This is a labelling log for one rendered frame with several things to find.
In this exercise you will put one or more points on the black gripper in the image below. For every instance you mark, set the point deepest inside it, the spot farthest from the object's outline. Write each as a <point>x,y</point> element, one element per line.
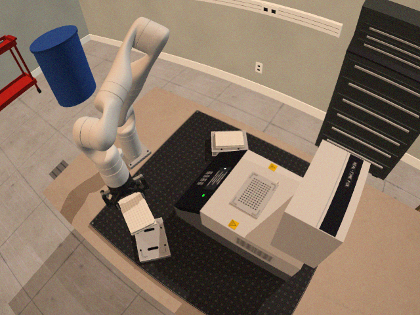
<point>128,187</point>

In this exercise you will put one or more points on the grey benchtop machine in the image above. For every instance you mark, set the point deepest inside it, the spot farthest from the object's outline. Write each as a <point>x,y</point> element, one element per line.
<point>271,216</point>

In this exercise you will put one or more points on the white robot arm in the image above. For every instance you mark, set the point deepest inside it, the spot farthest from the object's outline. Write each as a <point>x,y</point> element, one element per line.
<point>117,94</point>

